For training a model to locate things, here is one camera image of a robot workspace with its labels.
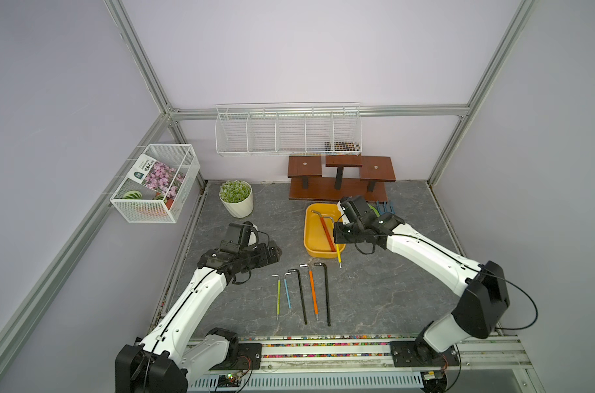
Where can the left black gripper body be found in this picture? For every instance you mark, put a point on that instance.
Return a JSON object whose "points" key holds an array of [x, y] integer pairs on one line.
{"points": [[254, 257]]}

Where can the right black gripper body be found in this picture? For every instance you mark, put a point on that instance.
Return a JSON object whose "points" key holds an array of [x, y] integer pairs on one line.
{"points": [[348, 232]]}

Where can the red long hex key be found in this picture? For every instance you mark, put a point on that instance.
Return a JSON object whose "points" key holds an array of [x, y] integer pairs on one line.
{"points": [[328, 236]]}

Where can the yellow hex key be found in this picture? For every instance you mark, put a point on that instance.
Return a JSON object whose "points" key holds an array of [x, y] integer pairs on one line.
{"points": [[339, 255]]}

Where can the long black hex key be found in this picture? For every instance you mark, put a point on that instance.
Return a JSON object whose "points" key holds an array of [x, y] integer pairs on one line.
{"points": [[327, 296]]}

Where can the orange hex key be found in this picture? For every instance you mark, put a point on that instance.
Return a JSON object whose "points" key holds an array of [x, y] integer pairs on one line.
{"points": [[312, 289]]}

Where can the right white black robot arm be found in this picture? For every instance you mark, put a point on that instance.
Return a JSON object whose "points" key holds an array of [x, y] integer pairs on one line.
{"points": [[482, 289]]}

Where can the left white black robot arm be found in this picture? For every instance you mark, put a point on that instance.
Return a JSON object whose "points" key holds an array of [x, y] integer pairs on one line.
{"points": [[189, 314]]}

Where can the thin black hex key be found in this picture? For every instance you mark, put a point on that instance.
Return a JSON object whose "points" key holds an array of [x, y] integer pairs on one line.
{"points": [[301, 293]]}

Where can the blue small hex key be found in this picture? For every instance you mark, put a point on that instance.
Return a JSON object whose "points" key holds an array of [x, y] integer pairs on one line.
{"points": [[287, 291]]}

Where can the green small hex key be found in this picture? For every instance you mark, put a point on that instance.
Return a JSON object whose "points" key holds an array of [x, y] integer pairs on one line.
{"points": [[278, 294]]}

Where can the yellow plastic storage box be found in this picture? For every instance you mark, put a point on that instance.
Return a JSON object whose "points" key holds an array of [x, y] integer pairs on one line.
{"points": [[314, 237]]}

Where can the green toy garden trowel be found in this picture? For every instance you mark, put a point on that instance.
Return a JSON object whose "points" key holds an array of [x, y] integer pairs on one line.
{"points": [[375, 210]]}

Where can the blue toy garden rake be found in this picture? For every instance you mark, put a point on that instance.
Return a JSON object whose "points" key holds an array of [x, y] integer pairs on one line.
{"points": [[384, 207]]}

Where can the brown wooden tiered stand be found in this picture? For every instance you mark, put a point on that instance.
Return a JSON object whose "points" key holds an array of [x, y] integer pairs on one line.
{"points": [[331, 178]]}

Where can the white pot green plant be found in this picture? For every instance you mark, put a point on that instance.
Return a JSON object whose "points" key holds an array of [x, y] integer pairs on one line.
{"points": [[237, 197]]}

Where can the small dark tray in shelf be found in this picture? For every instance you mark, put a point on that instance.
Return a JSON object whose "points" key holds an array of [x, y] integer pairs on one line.
{"points": [[343, 147]]}

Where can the flower seed packet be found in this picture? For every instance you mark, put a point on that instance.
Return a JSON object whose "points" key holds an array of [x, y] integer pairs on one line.
{"points": [[157, 176]]}

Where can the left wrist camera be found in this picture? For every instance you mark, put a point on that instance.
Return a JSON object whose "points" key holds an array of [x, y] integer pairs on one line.
{"points": [[240, 235]]}

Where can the long white wire shelf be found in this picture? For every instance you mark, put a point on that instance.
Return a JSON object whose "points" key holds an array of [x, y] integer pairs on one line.
{"points": [[292, 129]]}

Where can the white wire wall basket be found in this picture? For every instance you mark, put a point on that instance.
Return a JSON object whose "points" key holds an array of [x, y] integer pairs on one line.
{"points": [[154, 208]]}

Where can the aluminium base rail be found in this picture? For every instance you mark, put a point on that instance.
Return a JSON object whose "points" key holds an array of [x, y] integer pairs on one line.
{"points": [[328, 364]]}

